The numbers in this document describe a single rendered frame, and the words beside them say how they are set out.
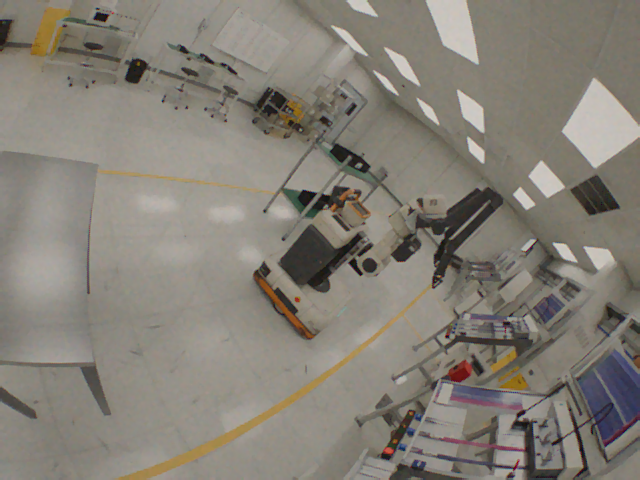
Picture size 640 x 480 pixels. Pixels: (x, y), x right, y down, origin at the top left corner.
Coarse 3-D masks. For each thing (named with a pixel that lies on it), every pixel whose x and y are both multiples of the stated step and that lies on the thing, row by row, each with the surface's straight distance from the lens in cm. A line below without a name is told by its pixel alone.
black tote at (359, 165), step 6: (336, 144) 260; (330, 150) 262; (336, 150) 258; (342, 150) 255; (348, 150) 281; (336, 156) 257; (342, 156) 253; (354, 156) 296; (342, 162) 257; (354, 162) 271; (360, 162) 279; (366, 162) 304; (354, 168) 279; (360, 168) 287; (366, 168) 296
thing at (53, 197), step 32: (0, 160) 110; (32, 160) 107; (64, 160) 106; (0, 192) 96; (32, 192) 93; (64, 192) 92; (0, 224) 85; (32, 224) 83; (64, 224) 82; (0, 256) 78; (32, 256) 75; (64, 256) 74; (0, 288) 73; (32, 288) 70; (64, 288) 69; (0, 320) 69; (32, 320) 66; (64, 320) 65; (0, 352) 66; (32, 352) 63; (64, 352) 62; (96, 384) 79; (32, 416) 139
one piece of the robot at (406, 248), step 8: (416, 232) 174; (400, 240) 165; (408, 240) 163; (416, 240) 181; (400, 248) 165; (408, 248) 164; (416, 248) 163; (392, 256) 167; (400, 256) 166; (408, 256) 165
